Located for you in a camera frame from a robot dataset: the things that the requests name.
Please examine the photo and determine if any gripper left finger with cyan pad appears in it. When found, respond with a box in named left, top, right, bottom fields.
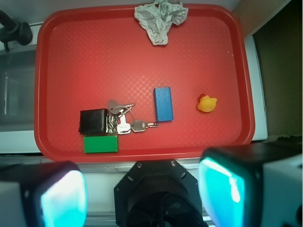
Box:
left=0, top=161, right=88, bottom=227

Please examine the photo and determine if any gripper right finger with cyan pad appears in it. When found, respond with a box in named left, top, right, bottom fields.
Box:
left=198, top=142, right=303, bottom=227

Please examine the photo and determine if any yellow rubber duck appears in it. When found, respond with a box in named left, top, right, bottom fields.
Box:
left=197, top=94, right=217, bottom=113

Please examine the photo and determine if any green rectangular block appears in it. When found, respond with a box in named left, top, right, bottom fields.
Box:
left=83, top=135, right=118, bottom=153

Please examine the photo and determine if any black key fob pouch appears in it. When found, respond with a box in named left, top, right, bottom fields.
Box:
left=79, top=108, right=108, bottom=135

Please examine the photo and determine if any bunch of silver keys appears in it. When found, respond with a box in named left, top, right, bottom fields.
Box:
left=106, top=100, right=159, bottom=135

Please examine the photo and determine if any red plastic tray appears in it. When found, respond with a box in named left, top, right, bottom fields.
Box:
left=34, top=4, right=255, bottom=162

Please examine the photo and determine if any blue rectangular block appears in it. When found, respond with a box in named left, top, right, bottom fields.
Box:
left=153, top=87, right=174, bottom=122

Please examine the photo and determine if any metal sink basin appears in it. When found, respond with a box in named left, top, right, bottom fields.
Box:
left=0, top=45, right=36, bottom=132

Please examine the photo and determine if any crumpled white paper towel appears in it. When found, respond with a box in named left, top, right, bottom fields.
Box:
left=134, top=0, right=189, bottom=46

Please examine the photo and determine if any black octagonal mount plate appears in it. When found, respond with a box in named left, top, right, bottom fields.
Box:
left=114, top=160, right=207, bottom=227

